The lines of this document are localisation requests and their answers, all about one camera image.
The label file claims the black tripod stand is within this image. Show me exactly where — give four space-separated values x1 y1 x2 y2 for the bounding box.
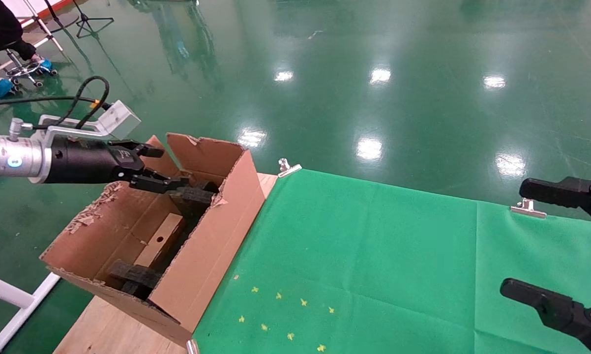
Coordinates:
72 0 115 39

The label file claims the white metal table frame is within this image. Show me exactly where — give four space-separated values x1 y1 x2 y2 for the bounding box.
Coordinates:
0 269 61 354

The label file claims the silver light stand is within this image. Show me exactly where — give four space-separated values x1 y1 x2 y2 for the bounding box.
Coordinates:
23 0 65 52

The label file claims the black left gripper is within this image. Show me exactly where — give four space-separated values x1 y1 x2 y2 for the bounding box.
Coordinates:
42 135 190 194

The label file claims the small brown cardboard box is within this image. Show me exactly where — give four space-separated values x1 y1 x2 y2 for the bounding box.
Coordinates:
133 213 187 268

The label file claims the black camera cable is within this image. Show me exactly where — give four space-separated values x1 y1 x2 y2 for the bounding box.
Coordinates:
0 75 112 131

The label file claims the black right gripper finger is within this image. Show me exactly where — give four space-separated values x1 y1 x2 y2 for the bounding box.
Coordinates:
501 278 591 354
519 177 591 231

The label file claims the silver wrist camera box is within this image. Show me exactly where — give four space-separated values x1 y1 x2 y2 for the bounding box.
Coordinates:
39 100 142 143

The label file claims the wheeled stool base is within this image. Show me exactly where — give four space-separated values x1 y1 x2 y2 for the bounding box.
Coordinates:
5 49 59 89

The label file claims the green table cloth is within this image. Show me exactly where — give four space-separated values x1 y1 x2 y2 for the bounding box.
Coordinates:
193 169 591 354

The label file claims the large open cardboard carton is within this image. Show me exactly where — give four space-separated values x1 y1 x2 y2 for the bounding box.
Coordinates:
40 133 279 347

